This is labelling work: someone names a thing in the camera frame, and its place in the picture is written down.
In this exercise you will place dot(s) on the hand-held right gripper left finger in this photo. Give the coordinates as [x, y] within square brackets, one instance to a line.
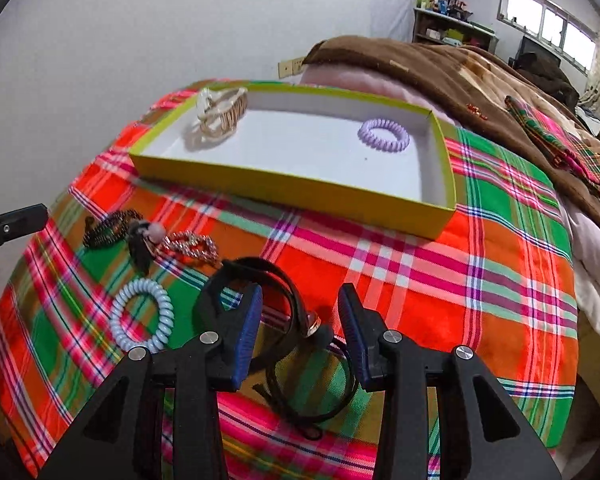
[247, 330]

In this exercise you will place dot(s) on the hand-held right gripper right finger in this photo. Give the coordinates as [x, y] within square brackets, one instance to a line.
[352, 330]

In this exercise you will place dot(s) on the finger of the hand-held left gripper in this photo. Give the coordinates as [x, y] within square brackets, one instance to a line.
[15, 224]

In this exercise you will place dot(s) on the wide black hair band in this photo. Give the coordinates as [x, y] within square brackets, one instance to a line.
[292, 290]

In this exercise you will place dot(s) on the pink rhinestone hair clip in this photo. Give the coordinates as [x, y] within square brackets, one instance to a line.
[195, 247]

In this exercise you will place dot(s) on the yellow-green cardboard box tray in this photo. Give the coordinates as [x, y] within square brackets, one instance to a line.
[300, 145]

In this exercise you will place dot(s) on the bright plaid cloth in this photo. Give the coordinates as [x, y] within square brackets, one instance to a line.
[430, 285]

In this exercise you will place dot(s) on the dark beaded hair clip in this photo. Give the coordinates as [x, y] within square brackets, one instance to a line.
[107, 232]

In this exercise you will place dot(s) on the beige hair claw clip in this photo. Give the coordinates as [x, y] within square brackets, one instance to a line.
[225, 110]

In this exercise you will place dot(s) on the small red hair clip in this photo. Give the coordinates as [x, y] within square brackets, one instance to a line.
[476, 111]

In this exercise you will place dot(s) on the brown fleece blanket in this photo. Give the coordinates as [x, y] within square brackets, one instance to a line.
[445, 75]

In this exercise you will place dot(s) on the folded plaid cloth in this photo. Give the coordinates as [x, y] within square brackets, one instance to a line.
[560, 145]

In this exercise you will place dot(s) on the wooden shelf unit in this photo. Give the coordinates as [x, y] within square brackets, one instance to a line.
[445, 30]

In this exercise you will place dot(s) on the pile of dark clothes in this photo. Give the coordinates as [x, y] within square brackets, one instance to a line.
[550, 77]

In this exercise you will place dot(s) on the black monitor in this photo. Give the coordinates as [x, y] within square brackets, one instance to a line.
[535, 47]

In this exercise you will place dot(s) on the window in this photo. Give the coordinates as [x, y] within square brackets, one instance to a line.
[550, 22]

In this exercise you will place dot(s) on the wall socket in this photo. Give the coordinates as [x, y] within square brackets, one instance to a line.
[291, 68]

